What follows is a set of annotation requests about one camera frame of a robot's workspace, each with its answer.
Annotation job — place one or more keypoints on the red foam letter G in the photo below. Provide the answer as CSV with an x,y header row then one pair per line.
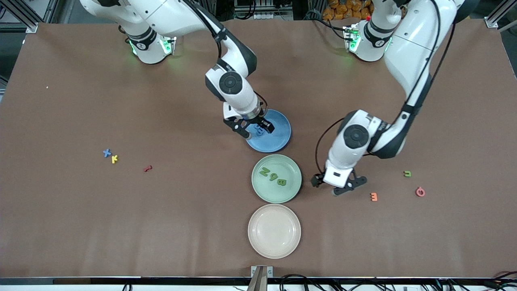
x,y
420,195

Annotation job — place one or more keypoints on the red foam letter I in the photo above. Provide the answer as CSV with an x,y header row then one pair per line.
x,y
148,168

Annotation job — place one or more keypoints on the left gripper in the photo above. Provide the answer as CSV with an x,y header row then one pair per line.
x,y
316,180

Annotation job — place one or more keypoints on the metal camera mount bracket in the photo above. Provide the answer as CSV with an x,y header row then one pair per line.
x,y
261,279

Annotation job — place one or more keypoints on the green foam letter B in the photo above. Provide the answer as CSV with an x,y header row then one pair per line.
x,y
281,182

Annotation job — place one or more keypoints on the beige round plate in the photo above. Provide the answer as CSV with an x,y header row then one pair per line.
x,y
274,231

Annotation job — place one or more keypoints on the orange bag pile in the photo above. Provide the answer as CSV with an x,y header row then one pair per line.
x,y
347,10

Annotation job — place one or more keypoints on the metal equipment rack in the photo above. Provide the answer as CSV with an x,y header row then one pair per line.
x,y
262,16

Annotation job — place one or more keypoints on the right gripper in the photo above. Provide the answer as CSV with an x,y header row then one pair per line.
x,y
259,120

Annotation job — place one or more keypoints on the aluminium frame profile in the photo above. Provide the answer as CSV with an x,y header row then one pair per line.
x,y
494,18
24,22

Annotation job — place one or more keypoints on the green round plate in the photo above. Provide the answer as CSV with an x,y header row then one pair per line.
x,y
276,194

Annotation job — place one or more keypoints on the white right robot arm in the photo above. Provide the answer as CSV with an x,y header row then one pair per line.
x,y
169,16

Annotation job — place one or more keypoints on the orange foam letter E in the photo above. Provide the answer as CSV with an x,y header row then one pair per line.
x,y
376,197

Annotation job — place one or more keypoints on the blue foam letter X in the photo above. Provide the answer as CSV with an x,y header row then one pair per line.
x,y
106,152

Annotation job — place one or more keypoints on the green foam letter N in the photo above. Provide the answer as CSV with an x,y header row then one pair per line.
x,y
264,171

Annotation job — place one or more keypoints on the blue round plate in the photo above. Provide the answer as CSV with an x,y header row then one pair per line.
x,y
276,137

